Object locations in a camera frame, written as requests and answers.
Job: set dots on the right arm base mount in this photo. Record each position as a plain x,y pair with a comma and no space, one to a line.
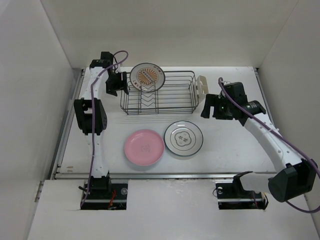
231,196

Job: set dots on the metal front rail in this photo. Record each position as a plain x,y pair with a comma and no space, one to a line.
150,176

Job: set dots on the orange sunburst pattern plate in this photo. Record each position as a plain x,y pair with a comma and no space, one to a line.
147,77

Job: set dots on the white flower pattern plate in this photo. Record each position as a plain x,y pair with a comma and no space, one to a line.
183,138

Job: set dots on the pink plastic plate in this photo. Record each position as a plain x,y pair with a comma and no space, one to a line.
144,147

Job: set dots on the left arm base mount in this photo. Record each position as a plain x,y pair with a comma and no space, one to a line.
104,194

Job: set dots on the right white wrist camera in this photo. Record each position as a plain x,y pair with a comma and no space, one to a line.
226,83

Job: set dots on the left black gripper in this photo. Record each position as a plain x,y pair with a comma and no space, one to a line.
121,85

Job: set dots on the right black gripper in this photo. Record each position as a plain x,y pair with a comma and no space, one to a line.
213,100

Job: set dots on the black wire dish rack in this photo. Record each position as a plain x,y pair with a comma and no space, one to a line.
178,95

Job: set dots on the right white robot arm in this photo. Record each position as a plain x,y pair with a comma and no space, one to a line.
295,171

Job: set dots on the beige plastic cutlery holder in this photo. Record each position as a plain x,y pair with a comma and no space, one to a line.
201,88

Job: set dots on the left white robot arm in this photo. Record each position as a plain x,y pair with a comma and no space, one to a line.
90,114

